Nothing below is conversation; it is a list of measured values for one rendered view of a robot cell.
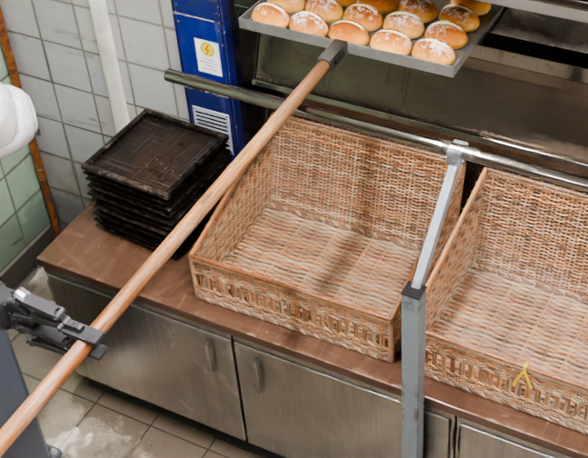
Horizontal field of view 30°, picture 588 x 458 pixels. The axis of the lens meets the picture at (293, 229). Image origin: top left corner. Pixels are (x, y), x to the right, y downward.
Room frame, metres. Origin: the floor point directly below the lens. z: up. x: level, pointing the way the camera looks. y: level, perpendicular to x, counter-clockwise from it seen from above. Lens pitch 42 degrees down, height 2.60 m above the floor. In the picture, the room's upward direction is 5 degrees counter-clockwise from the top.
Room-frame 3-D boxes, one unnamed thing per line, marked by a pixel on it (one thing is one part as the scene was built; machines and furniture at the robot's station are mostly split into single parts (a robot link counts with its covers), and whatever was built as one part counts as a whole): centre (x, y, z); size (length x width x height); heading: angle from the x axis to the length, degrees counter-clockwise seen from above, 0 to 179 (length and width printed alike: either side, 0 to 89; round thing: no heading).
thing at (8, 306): (1.41, 0.51, 1.19); 0.09 x 0.07 x 0.08; 59
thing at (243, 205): (2.08, -0.09, 0.72); 0.56 x 0.49 x 0.28; 59
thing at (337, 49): (2.14, -0.12, 1.20); 0.09 x 0.04 x 0.03; 149
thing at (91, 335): (1.33, 0.38, 1.21); 0.07 x 0.03 x 0.01; 59
